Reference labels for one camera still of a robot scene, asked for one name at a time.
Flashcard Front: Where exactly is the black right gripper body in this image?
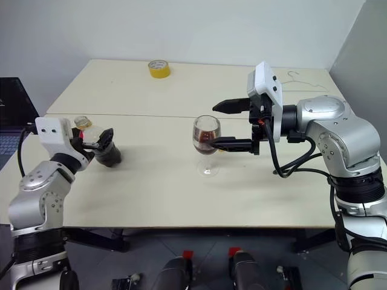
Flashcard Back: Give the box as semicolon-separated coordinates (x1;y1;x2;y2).
247;94;275;156

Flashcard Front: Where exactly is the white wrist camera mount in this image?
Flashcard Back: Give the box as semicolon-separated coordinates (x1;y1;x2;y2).
34;117;91;166
247;61;284;143

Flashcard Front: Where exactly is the yellow tape roll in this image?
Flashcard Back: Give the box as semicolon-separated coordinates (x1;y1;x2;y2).
148;59;172;80

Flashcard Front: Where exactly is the thin wire clothes hanger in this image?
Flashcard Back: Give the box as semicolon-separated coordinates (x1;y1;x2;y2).
282;70;331;93

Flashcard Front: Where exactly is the black caster bracket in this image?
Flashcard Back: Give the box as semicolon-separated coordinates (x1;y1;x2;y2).
275;265;304;290
111;272;143;290

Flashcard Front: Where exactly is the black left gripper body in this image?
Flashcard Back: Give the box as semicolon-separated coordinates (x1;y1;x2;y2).
71;127;96;164

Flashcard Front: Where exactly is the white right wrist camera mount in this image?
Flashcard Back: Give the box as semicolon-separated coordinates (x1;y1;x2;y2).
247;61;284;143

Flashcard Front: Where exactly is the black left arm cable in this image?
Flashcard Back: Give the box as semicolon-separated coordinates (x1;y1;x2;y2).
17;122;37;179

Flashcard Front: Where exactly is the black table leg frame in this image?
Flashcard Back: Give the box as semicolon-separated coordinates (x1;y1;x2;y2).
62;228;131;253
290;228;337;254

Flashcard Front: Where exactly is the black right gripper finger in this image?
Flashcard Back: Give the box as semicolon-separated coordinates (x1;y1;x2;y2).
210;137;255;154
212;97;252;115

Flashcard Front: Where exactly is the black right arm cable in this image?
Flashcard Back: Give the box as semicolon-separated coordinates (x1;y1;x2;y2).
262;119;357;253

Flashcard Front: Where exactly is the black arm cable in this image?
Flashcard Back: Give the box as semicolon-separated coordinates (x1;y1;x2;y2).
262;119;357;253
17;122;37;179

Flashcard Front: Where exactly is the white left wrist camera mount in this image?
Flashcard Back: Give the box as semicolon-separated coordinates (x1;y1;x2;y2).
34;117;91;166

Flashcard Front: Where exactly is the dark rounded shape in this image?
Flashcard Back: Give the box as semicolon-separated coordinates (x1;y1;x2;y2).
150;256;195;290
230;251;273;290

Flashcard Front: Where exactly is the clear wine glass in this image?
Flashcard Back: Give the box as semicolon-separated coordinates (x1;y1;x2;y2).
192;115;223;179

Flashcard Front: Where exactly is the clear bottle with dark drink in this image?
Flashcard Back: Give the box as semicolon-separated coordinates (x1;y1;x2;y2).
74;115;123;168

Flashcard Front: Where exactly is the dark laptop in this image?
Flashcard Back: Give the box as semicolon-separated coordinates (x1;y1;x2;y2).
0;77;40;170

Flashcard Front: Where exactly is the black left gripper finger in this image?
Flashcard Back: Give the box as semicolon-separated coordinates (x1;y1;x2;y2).
81;127;115;152

